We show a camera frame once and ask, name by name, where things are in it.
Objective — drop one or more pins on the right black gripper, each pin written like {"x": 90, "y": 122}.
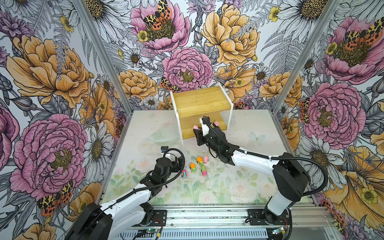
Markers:
{"x": 199, "y": 136}

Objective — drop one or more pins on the green orange mixer truck toy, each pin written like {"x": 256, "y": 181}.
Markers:
{"x": 193, "y": 168}
{"x": 200, "y": 161}

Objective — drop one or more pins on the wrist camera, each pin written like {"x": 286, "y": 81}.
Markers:
{"x": 164, "y": 149}
{"x": 205, "y": 128}

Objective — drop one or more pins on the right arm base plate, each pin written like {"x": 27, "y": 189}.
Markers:
{"x": 259, "y": 217}

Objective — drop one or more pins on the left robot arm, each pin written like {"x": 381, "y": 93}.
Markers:
{"x": 103, "y": 222}

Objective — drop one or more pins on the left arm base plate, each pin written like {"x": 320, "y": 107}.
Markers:
{"x": 158, "y": 219}

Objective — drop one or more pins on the aluminium front rail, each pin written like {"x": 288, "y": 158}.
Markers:
{"x": 231, "y": 216}

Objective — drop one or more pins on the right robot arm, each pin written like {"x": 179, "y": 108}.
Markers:
{"x": 291, "y": 178}

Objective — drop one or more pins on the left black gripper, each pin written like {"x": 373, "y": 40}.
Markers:
{"x": 174, "y": 164}

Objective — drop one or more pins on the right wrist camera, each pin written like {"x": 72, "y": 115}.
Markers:
{"x": 205, "y": 128}

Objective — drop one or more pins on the pink green toy truck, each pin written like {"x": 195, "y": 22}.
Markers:
{"x": 204, "y": 171}

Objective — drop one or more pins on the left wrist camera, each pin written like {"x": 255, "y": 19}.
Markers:
{"x": 164, "y": 149}

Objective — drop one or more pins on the bamboo two-tier shelf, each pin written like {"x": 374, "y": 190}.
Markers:
{"x": 190, "y": 106}

